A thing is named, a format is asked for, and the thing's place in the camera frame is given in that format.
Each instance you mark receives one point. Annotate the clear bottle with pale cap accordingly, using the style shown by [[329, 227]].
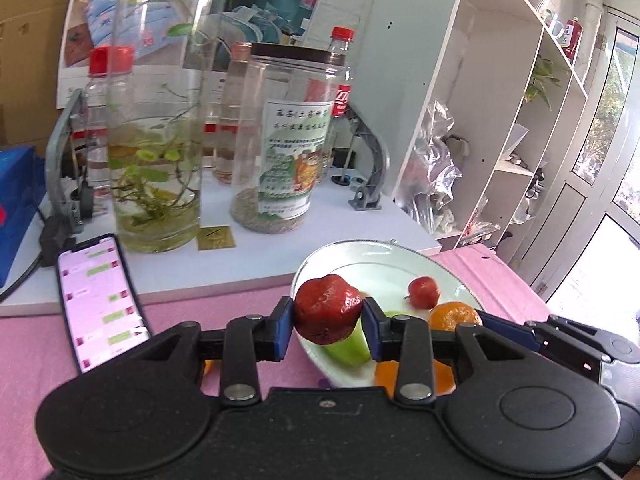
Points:
[[227, 155]]

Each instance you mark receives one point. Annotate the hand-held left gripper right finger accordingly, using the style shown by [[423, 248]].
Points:
[[372, 332]]

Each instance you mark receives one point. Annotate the orange mandarin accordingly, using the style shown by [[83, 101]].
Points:
[[450, 316], [386, 374]]

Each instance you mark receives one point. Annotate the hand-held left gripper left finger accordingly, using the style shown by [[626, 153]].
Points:
[[282, 330]]

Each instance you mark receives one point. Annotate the tall glass vase with plants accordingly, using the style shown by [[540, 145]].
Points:
[[155, 220]]

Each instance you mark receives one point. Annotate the clear bottle with red cap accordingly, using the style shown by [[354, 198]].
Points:
[[97, 110]]

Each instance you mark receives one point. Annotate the clear plastic jar with label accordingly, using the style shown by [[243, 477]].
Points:
[[280, 110]]

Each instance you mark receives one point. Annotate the black smartphone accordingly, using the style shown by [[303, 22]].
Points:
[[95, 300]]

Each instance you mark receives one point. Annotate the red wax apple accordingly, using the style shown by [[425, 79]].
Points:
[[327, 307], [424, 292]]

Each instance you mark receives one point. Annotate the grey metal bracket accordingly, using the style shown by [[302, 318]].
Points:
[[375, 160], [57, 160]]

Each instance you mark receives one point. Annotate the white plate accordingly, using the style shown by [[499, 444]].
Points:
[[380, 270]]

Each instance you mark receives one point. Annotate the glass door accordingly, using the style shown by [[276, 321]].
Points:
[[615, 110]]

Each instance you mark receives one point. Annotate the green potted plant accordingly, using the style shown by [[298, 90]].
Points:
[[545, 77]]

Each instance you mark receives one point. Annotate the large green tomato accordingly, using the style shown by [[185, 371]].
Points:
[[350, 350]]

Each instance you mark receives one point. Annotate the white shelf unit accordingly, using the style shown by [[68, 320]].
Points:
[[430, 35]]

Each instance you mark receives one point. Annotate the white cup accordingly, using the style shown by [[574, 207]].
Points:
[[557, 30]]

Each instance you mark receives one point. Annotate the cardboard box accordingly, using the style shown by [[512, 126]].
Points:
[[30, 60]]

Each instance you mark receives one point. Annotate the small gold card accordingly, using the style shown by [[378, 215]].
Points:
[[216, 238]]

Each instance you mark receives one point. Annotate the cola bottle with red label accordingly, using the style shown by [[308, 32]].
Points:
[[342, 37]]

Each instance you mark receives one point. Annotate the white raised board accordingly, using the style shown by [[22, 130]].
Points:
[[400, 230]]

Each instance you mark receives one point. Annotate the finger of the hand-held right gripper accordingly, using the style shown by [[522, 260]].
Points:
[[510, 329]]

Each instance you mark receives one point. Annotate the crumpled clear plastic bag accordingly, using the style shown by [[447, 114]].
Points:
[[435, 160]]

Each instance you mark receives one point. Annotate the blue box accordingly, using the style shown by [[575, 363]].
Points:
[[20, 195]]

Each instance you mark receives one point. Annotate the pink floral tablecloth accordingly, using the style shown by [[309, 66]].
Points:
[[200, 305]]

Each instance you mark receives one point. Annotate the red spray can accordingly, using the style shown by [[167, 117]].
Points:
[[573, 37]]

